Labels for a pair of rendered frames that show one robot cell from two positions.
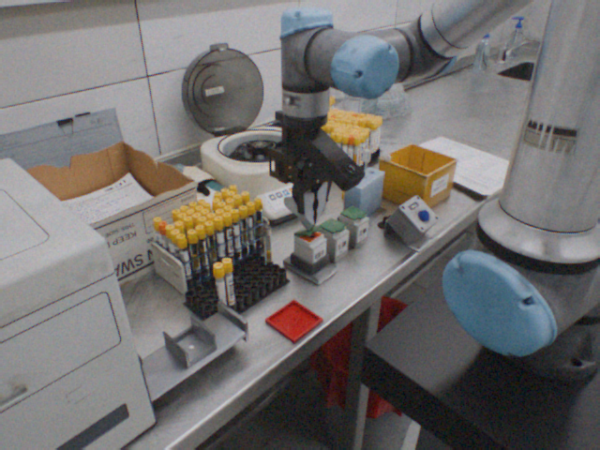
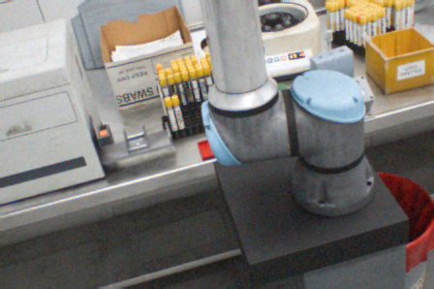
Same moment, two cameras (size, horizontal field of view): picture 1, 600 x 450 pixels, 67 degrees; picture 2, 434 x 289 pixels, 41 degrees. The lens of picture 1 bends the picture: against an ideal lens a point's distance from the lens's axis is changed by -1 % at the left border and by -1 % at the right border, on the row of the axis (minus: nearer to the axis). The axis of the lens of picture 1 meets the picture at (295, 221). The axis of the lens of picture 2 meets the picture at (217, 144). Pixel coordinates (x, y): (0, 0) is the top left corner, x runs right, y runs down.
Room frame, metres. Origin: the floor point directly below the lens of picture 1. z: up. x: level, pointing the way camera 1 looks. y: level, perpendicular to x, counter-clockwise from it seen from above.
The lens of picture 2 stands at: (-0.29, -0.73, 1.65)
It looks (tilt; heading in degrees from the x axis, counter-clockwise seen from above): 34 degrees down; 40
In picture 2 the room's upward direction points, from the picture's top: 12 degrees counter-clockwise
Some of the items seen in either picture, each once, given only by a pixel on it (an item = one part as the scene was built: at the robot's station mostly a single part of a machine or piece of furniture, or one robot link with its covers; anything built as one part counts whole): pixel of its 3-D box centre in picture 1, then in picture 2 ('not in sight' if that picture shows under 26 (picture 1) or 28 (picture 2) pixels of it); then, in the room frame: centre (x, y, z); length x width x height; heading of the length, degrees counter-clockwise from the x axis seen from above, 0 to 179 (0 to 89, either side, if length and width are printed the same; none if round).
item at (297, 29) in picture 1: (307, 49); not in sight; (0.71, -0.02, 1.28); 0.09 x 0.08 x 0.11; 35
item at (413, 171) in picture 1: (415, 177); (399, 60); (0.99, -0.29, 0.92); 0.13 x 0.13 x 0.10; 43
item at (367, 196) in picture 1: (363, 197); (331, 72); (0.89, -0.15, 0.92); 0.10 x 0.07 x 0.10; 142
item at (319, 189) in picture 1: (308, 201); not in sight; (0.72, -0.02, 1.01); 0.06 x 0.03 x 0.09; 48
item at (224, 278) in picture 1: (235, 267); (193, 106); (0.63, 0.10, 0.93); 0.17 x 0.09 x 0.11; 136
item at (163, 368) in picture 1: (177, 353); (128, 144); (0.45, 0.17, 0.92); 0.21 x 0.07 x 0.05; 136
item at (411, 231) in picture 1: (404, 217); (350, 93); (0.82, -0.23, 0.92); 0.13 x 0.07 x 0.08; 46
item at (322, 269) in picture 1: (309, 261); not in sight; (0.70, -0.03, 0.89); 0.09 x 0.05 x 0.04; 48
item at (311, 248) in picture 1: (309, 249); not in sight; (0.70, -0.03, 0.92); 0.05 x 0.04 x 0.06; 48
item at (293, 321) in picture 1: (293, 320); (213, 147); (0.56, 0.00, 0.88); 0.07 x 0.07 x 0.01; 46
